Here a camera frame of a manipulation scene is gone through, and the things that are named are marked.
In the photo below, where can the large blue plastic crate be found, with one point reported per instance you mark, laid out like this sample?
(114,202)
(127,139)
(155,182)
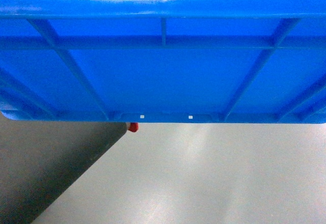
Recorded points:
(170,61)

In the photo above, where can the red table corner cap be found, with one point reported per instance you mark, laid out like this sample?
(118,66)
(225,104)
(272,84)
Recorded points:
(133,127)

